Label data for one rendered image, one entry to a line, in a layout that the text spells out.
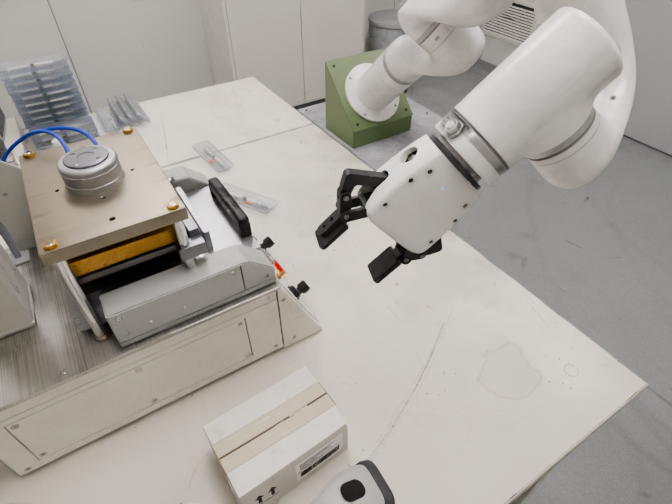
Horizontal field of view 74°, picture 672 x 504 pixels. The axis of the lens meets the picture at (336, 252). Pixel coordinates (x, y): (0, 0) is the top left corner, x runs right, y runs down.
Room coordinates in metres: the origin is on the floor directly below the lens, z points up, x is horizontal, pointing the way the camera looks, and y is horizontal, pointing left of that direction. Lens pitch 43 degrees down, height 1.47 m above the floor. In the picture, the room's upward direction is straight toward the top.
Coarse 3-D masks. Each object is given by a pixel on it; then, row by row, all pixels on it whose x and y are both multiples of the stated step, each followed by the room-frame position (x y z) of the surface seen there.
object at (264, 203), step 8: (224, 184) 1.04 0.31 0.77; (232, 192) 1.00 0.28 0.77; (240, 192) 1.00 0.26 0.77; (248, 192) 1.00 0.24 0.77; (240, 200) 0.96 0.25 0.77; (248, 200) 0.96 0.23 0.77; (256, 200) 0.96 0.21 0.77; (264, 200) 0.96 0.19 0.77; (272, 200) 0.96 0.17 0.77; (264, 208) 0.93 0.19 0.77
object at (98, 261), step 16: (128, 240) 0.47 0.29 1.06; (144, 240) 0.48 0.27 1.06; (160, 240) 0.49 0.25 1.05; (176, 240) 0.50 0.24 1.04; (80, 256) 0.44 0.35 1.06; (96, 256) 0.44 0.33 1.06; (112, 256) 0.45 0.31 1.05; (128, 256) 0.46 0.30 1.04; (144, 256) 0.47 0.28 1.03; (80, 272) 0.43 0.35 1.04; (96, 272) 0.44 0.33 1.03; (112, 272) 0.45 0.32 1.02
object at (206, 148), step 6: (198, 144) 1.26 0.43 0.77; (204, 144) 1.26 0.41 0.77; (210, 144) 1.26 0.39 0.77; (198, 150) 1.22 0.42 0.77; (204, 150) 1.22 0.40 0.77; (210, 150) 1.22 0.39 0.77; (216, 150) 1.22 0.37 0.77; (204, 156) 1.19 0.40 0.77; (210, 156) 1.19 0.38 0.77; (216, 156) 1.19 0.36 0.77; (222, 156) 1.19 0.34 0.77; (210, 162) 1.15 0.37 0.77; (216, 162) 1.15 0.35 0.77; (222, 162) 1.15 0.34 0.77; (228, 162) 1.15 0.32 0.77; (216, 168) 1.12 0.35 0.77
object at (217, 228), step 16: (192, 192) 0.72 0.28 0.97; (208, 192) 0.72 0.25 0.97; (192, 208) 0.61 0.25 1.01; (208, 208) 0.67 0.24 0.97; (208, 224) 0.62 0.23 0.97; (224, 224) 0.62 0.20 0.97; (208, 240) 0.55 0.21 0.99; (224, 240) 0.58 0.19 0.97; (240, 240) 0.58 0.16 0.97; (80, 320) 0.41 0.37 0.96
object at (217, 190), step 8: (208, 184) 0.71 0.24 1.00; (216, 184) 0.69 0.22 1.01; (216, 192) 0.67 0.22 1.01; (224, 192) 0.66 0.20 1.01; (224, 200) 0.64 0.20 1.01; (232, 200) 0.64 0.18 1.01; (224, 208) 0.64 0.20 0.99; (232, 208) 0.61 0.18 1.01; (240, 208) 0.61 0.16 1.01; (232, 216) 0.60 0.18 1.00; (240, 216) 0.59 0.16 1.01; (240, 224) 0.58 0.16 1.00; (248, 224) 0.59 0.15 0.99; (240, 232) 0.58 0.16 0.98; (248, 232) 0.59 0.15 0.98
